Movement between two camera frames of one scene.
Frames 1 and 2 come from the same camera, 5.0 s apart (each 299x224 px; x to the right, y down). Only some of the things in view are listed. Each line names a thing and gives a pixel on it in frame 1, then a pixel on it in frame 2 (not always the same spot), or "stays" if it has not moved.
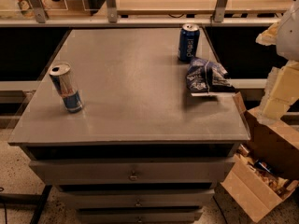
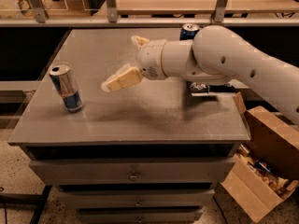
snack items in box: x=264 y=172 stays
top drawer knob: x=134 y=176 stays
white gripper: x=289 y=36 → x=149 y=60
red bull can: x=65 y=85 stays
